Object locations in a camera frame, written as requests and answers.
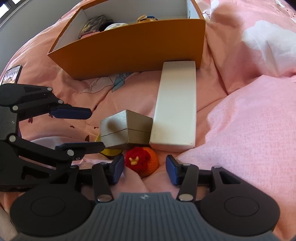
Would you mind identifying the yellow round tin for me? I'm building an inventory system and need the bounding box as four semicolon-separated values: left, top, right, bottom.
99;148;123;160

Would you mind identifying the orange crochet ball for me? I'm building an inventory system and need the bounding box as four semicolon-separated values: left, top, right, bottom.
125;147;159;178

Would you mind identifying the long white box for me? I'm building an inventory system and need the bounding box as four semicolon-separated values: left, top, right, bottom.
149;61;197;153

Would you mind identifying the gold square gift box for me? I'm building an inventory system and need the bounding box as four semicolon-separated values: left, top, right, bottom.
100;110;153;150

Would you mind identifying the black photo card box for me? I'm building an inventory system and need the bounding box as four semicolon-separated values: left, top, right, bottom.
78;15;106;39

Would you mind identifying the white plush toy black hat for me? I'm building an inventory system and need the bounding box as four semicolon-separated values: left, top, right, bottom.
105;23;128;31

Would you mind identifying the red panda sailor plush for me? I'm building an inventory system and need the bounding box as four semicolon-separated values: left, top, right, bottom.
137;15;158;24

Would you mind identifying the smartphone with lit screen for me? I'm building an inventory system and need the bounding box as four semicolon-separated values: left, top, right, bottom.
1;65;23;85

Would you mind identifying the orange cardboard box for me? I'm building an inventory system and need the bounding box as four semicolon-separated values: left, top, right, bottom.
48;1;206;80

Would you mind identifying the window with dark frame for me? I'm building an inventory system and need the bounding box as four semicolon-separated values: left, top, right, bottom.
0;0;29;26

